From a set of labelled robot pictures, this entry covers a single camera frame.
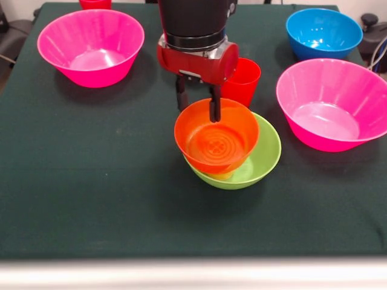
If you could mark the dark green tablecloth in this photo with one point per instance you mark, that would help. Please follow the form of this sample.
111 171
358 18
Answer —
90 196

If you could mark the crimson cup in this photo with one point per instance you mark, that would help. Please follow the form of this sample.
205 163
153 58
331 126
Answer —
95 3

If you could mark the blue bowl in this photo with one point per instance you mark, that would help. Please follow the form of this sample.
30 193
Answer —
323 36

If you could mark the green bowl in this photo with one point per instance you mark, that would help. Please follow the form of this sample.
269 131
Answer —
266 157

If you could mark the red cup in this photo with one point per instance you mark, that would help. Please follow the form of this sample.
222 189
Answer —
245 84

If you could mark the black pedestal leg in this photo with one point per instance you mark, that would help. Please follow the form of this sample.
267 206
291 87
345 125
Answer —
370 33

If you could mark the yellow cup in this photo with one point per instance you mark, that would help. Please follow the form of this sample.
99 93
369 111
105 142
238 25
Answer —
222 176

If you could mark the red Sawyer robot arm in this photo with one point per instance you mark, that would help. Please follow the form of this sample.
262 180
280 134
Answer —
193 21

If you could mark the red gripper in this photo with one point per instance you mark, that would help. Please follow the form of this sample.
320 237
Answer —
199 65

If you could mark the large pink bowl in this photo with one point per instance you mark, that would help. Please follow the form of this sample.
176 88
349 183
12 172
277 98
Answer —
329 114
90 51

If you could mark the orange bowl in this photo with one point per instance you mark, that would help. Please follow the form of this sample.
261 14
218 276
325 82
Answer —
217 142

